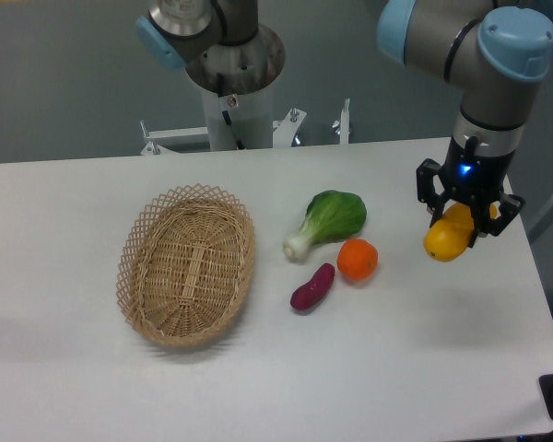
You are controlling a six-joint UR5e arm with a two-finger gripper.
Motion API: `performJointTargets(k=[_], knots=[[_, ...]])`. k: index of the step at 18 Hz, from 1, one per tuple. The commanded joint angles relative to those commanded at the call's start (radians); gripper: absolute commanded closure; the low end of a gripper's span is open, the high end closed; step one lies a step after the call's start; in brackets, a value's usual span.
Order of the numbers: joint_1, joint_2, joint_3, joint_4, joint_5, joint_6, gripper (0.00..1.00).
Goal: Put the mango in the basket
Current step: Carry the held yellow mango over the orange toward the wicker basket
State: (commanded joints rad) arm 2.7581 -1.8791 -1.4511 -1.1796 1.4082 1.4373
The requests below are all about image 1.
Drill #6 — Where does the yellow mango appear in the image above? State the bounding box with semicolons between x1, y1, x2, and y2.
423;203;474;262

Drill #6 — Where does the green bok choy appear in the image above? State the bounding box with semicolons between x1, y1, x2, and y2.
283;190;368;261

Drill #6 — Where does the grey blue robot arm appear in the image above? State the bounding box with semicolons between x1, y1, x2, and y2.
136;1;553;244

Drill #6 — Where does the woven wicker basket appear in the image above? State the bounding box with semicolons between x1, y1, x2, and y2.
116;184;255;348

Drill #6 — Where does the purple sweet potato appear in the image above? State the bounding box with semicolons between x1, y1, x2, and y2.
289;263;335;311

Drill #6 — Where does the white metal base frame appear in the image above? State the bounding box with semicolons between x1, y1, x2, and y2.
139;98;353;156

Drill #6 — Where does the orange tangerine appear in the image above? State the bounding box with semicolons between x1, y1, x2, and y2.
336;238;379;281

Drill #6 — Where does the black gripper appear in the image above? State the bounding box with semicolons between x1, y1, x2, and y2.
416;138;525;248

